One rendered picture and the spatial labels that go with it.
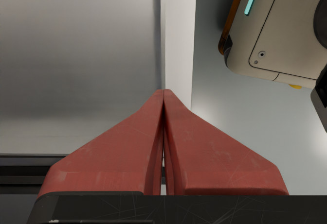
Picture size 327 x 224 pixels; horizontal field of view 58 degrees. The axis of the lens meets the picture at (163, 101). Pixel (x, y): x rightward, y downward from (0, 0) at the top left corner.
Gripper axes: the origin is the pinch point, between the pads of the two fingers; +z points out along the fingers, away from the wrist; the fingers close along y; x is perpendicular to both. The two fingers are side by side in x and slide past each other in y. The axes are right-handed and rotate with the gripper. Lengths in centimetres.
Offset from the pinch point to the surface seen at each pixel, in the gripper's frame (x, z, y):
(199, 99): 76, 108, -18
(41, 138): 19.8, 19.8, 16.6
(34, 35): 5.2, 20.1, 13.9
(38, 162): 25.2, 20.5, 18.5
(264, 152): 112, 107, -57
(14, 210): 37.3, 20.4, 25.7
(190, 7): 2.1, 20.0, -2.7
